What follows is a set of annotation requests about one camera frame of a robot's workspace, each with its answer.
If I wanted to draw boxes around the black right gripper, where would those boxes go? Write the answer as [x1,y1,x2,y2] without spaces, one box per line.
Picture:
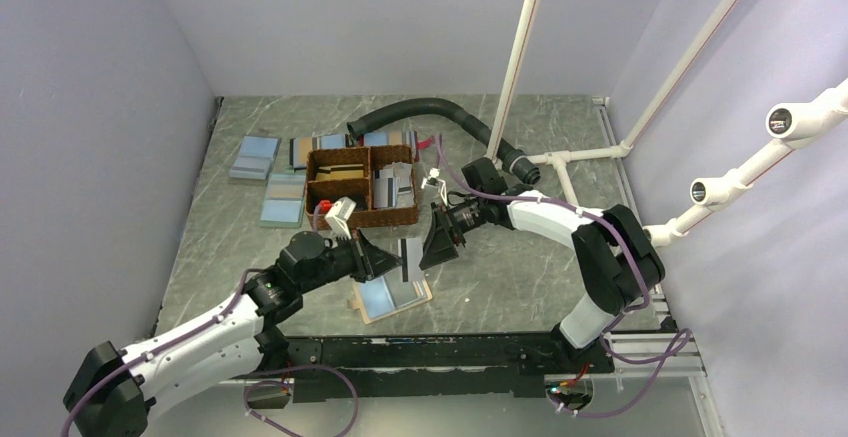
[420,195,486,270]

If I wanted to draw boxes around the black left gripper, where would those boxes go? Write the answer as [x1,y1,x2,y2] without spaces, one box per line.
[298,226,403,294]

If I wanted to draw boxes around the blue credit cards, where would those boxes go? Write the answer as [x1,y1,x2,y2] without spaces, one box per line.
[360,276,429,321]

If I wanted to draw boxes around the grey striped credit card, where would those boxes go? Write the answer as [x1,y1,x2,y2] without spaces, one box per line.
[398,237,424,283]

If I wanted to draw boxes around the tan leather card holder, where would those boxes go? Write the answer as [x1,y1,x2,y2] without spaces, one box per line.
[349,274,434,326]

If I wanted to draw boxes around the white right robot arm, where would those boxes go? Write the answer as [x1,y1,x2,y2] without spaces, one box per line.
[419,158,666,372]

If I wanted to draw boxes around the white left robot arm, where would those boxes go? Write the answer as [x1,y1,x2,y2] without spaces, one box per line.
[60,229,403,436]

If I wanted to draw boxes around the grey cards in basket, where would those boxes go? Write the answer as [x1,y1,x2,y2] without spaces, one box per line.
[373,162,415,210]

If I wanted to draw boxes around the row of cards behind basket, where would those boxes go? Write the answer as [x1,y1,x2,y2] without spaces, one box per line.
[288,130,432,170]

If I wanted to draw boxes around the blue card stack far left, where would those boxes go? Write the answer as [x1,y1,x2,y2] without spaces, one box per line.
[229,135,280,181]

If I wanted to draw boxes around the brown woven divided basket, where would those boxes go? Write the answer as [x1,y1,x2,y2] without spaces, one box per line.
[305,144,420,228]

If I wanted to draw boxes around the black corrugated hose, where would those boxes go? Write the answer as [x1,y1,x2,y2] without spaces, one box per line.
[346,98,541,186]

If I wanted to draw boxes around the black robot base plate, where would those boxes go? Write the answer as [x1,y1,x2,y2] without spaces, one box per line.
[247,331,614,403]

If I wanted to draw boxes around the aluminium frame rail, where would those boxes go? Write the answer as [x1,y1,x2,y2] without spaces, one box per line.
[105,337,720,437]

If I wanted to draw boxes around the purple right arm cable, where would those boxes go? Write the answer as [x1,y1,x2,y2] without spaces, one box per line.
[433,132,694,420]

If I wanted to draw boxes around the white PVC pipe frame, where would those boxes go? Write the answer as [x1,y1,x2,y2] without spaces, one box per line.
[485,0,847,247]

